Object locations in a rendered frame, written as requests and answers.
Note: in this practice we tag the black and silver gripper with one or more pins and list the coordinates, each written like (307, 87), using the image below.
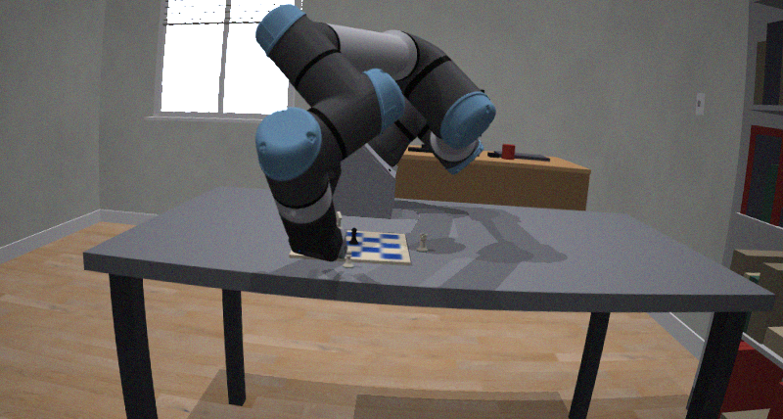
(314, 239)

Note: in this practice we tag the blue and cream chessboard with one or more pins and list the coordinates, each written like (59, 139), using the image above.
(375, 247)

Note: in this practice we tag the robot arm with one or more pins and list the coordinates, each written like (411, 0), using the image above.
(339, 69)

